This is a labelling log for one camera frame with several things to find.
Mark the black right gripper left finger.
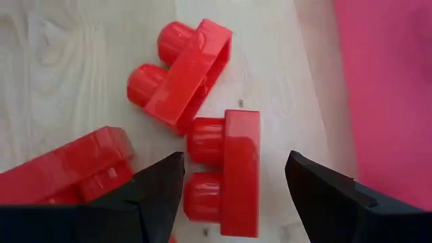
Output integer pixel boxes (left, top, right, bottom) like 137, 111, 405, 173
0, 151, 186, 243

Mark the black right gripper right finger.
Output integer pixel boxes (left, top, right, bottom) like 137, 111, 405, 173
284, 150, 432, 243

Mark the pink translucent plastic bin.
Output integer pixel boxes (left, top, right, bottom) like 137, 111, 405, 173
295, 0, 432, 212

